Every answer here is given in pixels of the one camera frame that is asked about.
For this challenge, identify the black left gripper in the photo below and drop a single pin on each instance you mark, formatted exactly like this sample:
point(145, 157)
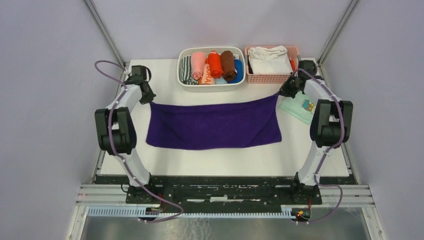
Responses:
point(149, 97)

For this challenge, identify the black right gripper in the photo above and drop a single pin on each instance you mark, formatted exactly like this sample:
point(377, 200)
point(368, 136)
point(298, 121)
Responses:
point(284, 89)

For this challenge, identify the pink towel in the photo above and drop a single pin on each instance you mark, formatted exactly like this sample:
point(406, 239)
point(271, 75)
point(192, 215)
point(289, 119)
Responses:
point(197, 62)

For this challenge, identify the purple towel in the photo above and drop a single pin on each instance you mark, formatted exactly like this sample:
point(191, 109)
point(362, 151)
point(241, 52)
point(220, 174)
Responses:
point(215, 126)

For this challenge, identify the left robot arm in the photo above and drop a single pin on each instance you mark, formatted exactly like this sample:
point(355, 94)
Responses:
point(116, 133)

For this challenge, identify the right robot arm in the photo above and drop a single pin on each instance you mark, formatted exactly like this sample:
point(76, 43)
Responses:
point(331, 122)

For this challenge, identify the pink plastic basket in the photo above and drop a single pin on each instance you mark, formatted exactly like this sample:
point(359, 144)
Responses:
point(293, 55)

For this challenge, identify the white cloth in basket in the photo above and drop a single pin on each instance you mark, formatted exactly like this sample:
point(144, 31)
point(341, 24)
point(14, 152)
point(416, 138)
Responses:
point(269, 61)

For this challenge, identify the mint green cartoon towel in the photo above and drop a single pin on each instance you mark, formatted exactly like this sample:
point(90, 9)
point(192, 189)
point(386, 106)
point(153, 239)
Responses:
point(301, 107)

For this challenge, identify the green white striped rolled towel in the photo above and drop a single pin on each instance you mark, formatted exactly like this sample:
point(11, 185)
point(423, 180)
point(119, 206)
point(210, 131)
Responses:
point(185, 71)

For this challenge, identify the orange white lettered rolled towel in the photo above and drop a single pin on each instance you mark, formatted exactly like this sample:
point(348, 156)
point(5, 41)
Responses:
point(206, 77)

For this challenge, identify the dark blue rolled towel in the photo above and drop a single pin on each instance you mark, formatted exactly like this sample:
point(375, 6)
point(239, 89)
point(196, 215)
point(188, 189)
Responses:
point(239, 69)

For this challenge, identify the white plastic tub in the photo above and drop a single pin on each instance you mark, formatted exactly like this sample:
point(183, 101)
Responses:
point(238, 55)

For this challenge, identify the red orange rolled towel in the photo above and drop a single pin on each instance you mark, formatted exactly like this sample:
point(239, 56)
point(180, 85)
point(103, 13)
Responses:
point(214, 61)

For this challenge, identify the brown rolled towel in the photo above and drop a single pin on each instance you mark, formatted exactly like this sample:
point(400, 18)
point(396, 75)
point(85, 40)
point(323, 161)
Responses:
point(228, 65)

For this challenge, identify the light blue rolled towel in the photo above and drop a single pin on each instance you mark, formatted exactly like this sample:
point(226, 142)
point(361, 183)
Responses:
point(220, 81)

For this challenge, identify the aluminium frame post right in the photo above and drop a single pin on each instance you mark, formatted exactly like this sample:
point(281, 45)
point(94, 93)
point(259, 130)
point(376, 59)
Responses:
point(337, 31)

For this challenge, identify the aluminium frame post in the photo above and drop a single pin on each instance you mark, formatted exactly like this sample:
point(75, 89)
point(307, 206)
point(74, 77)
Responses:
point(337, 31)
point(101, 26)

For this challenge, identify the aluminium frame post left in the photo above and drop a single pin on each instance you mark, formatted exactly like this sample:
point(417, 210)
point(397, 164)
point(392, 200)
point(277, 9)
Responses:
point(101, 26)

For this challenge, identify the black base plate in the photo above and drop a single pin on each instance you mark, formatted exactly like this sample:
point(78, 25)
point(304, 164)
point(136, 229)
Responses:
point(172, 189)

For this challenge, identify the aluminium rail front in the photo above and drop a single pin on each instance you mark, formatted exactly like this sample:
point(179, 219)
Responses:
point(112, 201)

